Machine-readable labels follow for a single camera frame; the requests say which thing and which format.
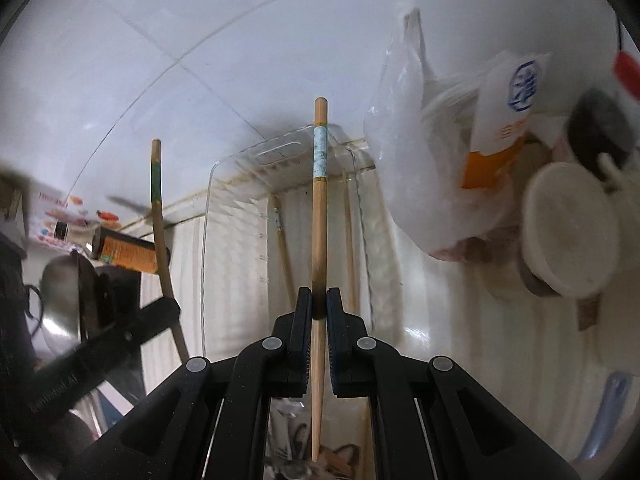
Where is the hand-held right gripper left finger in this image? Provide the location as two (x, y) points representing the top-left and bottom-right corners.
(60, 287), (313, 480)

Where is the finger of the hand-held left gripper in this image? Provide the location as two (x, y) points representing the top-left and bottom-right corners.
(75, 297), (182, 361)

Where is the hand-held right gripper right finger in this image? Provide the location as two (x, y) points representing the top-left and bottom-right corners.
(326, 287), (583, 480)

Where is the blue banded wooden chopstick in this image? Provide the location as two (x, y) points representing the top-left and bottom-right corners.
(309, 97), (329, 463)

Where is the green banded wooden chopstick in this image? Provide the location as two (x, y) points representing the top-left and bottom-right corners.
(150, 139), (192, 363)

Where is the clear plastic utensil container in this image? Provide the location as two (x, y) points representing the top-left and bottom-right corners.
(200, 122), (403, 411)

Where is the soy sauce bottle orange label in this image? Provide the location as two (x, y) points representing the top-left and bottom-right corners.
(52, 220), (171, 276)

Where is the plain wooden chopstick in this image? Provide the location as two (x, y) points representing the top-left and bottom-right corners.
(271, 195), (297, 311)
(344, 175), (359, 313)

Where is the stainless steel pot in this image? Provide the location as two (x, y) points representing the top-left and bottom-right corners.
(40, 252), (101, 358)

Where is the striped counter mat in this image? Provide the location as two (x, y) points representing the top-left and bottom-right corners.
(140, 160), (640, 480)

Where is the cat shaped mat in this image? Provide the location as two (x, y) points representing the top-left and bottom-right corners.
(320, 442), (363, 480)

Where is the clear plastic bag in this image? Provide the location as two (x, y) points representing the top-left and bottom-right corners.
(362, 7), (526, 263)

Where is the jar with cream lid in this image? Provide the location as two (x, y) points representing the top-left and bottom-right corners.
(517, 160), (623, 301)

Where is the white and orange packet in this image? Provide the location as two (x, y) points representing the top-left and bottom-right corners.
(460, 52), (553, 191)

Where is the dark bottle with red cap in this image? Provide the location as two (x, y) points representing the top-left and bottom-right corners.
(567, 50), (640, 171)

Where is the colourful wall sticker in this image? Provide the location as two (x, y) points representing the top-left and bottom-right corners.
(27, 187), (123, 256)

